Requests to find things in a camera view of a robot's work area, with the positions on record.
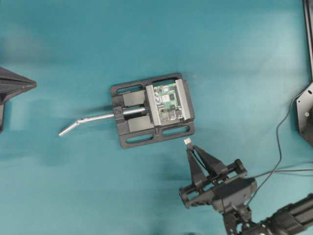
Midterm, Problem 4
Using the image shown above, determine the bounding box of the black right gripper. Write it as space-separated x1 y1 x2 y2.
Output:
179 145 257 211

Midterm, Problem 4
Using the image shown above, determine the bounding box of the silver vise handle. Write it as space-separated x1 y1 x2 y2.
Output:
58 107 146 137

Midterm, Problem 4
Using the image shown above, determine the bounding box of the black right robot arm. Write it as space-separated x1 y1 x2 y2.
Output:
179 143 313 235

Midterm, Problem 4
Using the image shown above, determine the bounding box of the teal table cloth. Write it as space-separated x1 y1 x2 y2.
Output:
0 0 313 235

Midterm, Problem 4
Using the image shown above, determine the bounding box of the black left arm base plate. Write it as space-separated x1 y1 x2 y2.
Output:
0 103 5 132

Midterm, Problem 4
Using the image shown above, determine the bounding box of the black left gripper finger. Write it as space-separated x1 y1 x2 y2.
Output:
0 67 37 104

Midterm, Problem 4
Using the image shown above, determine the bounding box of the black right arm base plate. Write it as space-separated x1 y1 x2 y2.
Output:
295 83 313 146

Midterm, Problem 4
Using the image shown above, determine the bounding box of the green PCB board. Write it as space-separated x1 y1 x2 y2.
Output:
154 83 183 123

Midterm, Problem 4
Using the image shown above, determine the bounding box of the small white USB plug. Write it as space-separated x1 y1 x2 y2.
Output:
184 138 192 145

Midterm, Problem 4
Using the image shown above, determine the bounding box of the black bench vise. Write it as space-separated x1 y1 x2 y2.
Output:
110 73 195 148

